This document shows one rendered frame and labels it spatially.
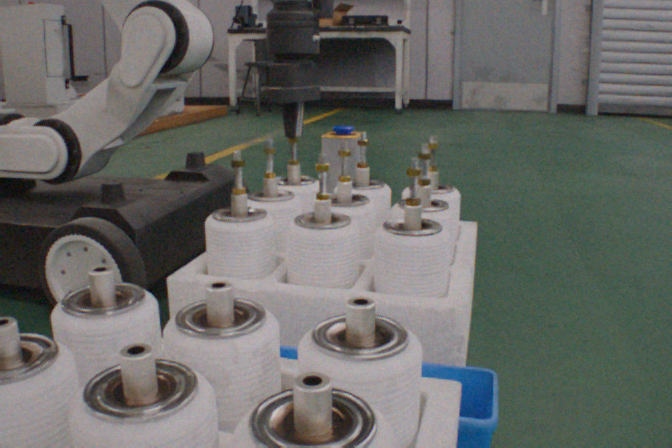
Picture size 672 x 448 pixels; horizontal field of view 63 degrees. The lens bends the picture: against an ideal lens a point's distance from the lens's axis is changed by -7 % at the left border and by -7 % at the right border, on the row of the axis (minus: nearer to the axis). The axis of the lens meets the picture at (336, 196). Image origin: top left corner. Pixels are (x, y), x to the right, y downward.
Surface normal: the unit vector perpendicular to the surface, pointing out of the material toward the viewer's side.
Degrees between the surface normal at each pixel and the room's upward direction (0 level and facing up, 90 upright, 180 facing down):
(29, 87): 90
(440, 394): 0
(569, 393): 0
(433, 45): 90
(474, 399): 88
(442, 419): 0
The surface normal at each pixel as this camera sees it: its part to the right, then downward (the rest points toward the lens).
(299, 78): 0.88, 0.11
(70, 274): -0.22, 0.22
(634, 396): 0.00, -0.97
